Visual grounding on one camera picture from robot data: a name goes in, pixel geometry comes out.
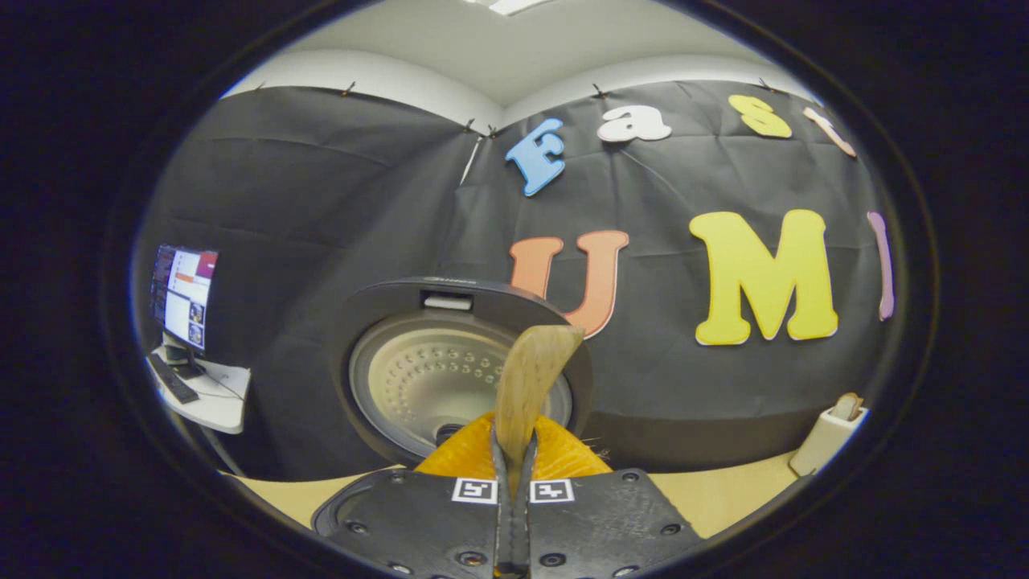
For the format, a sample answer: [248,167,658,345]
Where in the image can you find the computer monitor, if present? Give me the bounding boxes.
[150,245,219,379]

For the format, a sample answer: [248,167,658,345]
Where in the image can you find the wooden spoon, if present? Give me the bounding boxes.
[493,324,586,483]

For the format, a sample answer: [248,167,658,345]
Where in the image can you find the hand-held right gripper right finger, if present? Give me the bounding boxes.
[514,412,708,579]

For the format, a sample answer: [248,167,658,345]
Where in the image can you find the silver black rice cooker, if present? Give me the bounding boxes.
[312,276,596,536]

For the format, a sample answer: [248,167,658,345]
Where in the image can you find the black keyboard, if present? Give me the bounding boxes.
[147,354,200,405]

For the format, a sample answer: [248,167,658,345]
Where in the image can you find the black backdrop cloth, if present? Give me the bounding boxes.
[133,79,905,482]

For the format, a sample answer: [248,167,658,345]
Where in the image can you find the white side desk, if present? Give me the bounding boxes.
[147,346,252,435]

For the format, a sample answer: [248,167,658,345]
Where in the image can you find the white toaster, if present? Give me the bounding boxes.
[789,406,869,477]

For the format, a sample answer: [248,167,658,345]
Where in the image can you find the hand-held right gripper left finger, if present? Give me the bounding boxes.
[314,412,515,579]

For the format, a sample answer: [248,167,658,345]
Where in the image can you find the ceiling light panel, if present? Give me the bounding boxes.
[466,0,555,17]

